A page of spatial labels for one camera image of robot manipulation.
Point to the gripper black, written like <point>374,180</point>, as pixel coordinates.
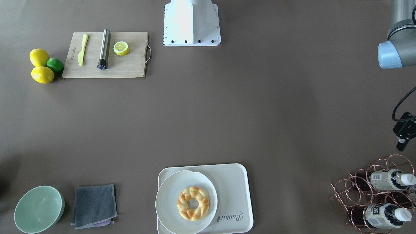
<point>404,131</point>

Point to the tea bottle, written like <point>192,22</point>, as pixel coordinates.
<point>383,180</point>

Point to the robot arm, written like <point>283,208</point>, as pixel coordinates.
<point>399,50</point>

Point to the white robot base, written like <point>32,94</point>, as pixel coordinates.
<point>191,23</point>

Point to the white serving tray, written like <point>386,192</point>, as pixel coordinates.
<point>234,208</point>

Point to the white round plate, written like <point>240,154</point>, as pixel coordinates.
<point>168,194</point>

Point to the wooden cutting board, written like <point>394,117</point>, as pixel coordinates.
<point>131,65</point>

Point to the half lemon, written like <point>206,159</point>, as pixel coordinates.
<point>121,48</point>

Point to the steel muddler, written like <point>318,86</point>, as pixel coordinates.
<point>102,62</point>

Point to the grey folded cloth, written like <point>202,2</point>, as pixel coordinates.
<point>94,206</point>

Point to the yellow plastic knife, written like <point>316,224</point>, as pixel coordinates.
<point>85,38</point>

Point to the green lime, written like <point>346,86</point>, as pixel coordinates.
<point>55,64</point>

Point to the lower yellow lemon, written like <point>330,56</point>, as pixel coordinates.
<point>43,75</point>

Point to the yellow lemon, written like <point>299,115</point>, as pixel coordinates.
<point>39,57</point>
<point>43,75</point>

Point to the green ceramic bowl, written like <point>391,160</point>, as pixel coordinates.
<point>39,209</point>

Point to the upper yellow lemon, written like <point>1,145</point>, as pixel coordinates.
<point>39,57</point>

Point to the copper wire bottle rack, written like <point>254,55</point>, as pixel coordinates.
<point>354,191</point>

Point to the braided ring bread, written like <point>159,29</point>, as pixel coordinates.
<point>193,204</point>

